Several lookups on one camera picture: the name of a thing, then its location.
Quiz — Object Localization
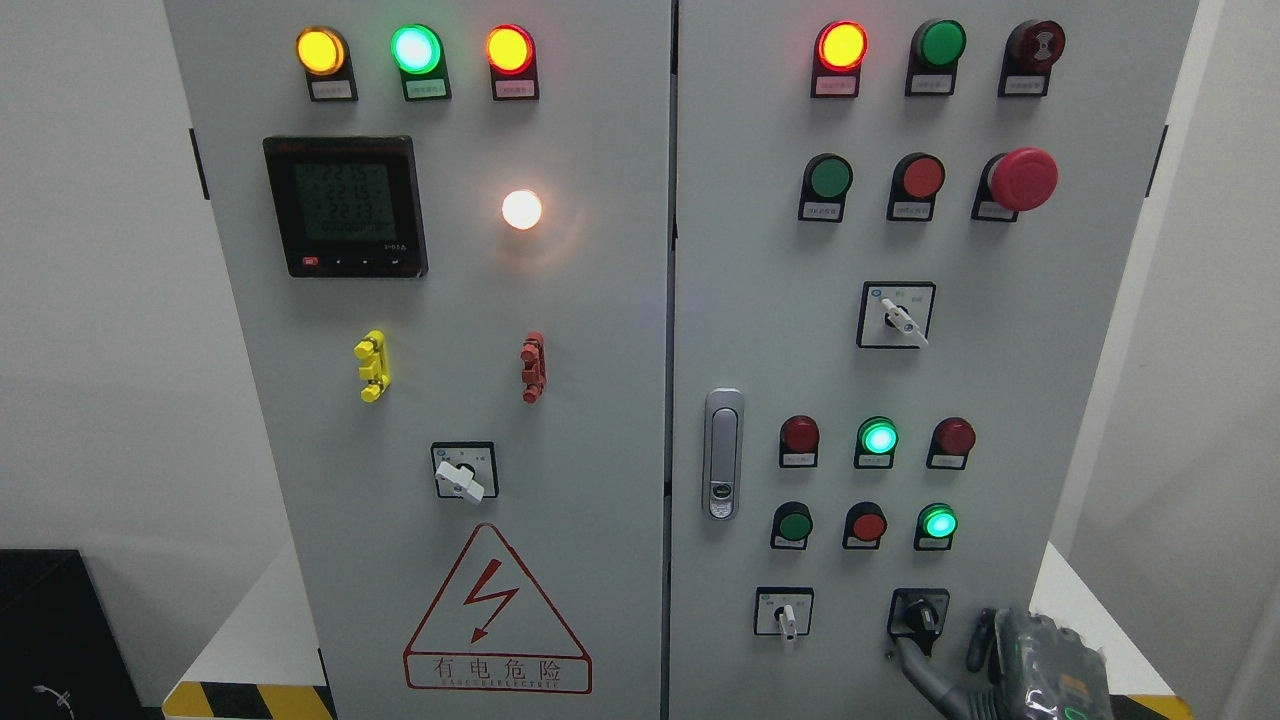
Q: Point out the black rotary knob switch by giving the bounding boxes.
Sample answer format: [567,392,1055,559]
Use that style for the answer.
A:
[886,588,951,657]

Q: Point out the grey electrical cabinet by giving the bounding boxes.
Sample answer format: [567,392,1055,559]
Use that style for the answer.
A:
[164,1,1199,719]

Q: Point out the red terminal connector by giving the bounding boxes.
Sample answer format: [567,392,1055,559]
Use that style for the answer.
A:
[518,331,547,404]

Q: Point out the dark red indicator light left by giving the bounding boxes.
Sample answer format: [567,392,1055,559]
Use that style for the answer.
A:
[778,415,820,469]

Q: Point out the dark red indicator light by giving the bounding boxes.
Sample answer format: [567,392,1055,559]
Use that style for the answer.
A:
[925,416,977,471]
[778,415,820,469]

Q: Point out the white glowing lamp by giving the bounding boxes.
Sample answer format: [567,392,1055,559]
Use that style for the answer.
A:
[500,190,544,231]

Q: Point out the green lit indicator light middle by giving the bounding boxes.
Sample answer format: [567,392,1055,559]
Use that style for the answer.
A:
[854,416,899,469]

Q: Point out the green lit indicator light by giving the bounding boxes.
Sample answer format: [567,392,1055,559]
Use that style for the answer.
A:
[854,416,899,469]
[390,23,452,102]

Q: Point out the green push button second row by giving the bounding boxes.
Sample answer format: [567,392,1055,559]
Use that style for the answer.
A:
[797,152,852,223]

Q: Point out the yellow terminal connector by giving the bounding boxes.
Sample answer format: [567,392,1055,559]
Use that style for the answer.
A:
[353,329,390,404]

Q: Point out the red push button lower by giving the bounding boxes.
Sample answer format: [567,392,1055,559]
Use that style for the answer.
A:
[842,501,888,550]

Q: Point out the red high voltage warning sticker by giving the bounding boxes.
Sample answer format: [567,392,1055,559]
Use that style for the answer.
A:
[402,523,593,694]

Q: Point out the dark red indicator light right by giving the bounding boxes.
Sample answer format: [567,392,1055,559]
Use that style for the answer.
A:
[925,416,977,471]

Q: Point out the black digital power meter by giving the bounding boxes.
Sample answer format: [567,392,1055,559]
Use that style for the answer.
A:
[262,135,429,279]

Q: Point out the red push button second row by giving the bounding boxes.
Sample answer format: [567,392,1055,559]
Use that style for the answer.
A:
[886,152,946,222]

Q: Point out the red-orange indicator light left door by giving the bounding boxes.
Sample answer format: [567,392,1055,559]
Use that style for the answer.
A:
[485,23,539,101]

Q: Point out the red-orange indicator light door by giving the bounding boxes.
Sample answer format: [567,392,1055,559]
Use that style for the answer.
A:
[485,23,539,101]
[810,19,868,99]

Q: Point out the green lit push button lower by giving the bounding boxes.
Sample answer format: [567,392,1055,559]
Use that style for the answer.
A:
[913,502,957,552]

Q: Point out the red-orange indicator light right door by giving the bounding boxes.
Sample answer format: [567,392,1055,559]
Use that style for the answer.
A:
[810,19,868,99]

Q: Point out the red emergency stop button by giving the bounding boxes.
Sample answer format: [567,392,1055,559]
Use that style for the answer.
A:
[972,147,1059,223]

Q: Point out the green push button top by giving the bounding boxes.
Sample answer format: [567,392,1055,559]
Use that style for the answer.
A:
[904,18,966,97]

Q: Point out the yellow indicator light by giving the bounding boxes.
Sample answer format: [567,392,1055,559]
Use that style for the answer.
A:
[294,26,358,102]

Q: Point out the dark red buzzer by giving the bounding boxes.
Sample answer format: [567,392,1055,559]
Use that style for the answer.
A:
[997,20,1066,97]

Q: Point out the black box lower left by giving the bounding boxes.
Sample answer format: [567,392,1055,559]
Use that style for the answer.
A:
[1,550,146,719]

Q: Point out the silver door handle lock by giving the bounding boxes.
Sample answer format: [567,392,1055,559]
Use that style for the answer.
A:
[701,387,745,521]

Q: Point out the white selector switch left door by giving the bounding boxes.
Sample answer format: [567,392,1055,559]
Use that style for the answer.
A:
[430,441,500,505]

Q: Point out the white selector switch upper right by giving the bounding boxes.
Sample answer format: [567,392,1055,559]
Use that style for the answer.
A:
[856,281,937,348]

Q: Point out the white selector switch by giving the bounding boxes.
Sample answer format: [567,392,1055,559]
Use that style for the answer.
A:
[753,585,815,653]
[856,281,937,348]

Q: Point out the white selector switch lower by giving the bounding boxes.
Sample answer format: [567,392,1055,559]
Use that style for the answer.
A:
[753,585,815,653]

